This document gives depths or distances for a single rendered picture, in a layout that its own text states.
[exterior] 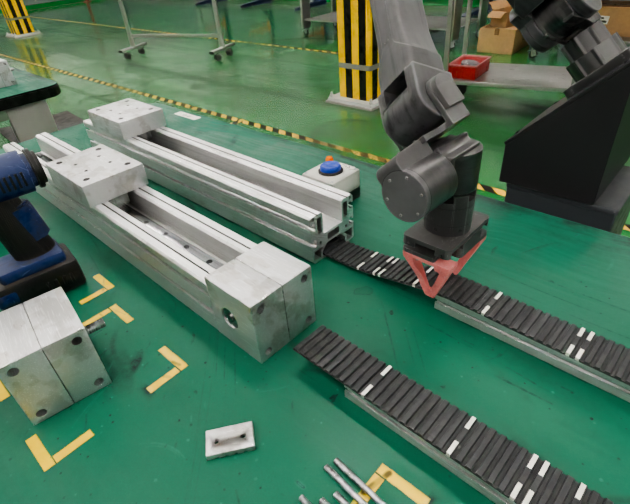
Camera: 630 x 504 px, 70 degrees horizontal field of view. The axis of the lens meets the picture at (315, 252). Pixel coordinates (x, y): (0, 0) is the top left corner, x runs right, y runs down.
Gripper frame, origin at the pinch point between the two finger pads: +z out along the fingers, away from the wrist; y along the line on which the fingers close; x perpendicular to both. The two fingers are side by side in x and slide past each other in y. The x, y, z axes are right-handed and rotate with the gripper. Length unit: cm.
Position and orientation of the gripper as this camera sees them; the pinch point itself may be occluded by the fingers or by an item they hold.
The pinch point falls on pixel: (440, 281)
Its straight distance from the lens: 64.2
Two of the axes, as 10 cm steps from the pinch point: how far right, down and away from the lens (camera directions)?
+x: 7.3, 3.5, -5.9
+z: 0.7, 8.2, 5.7
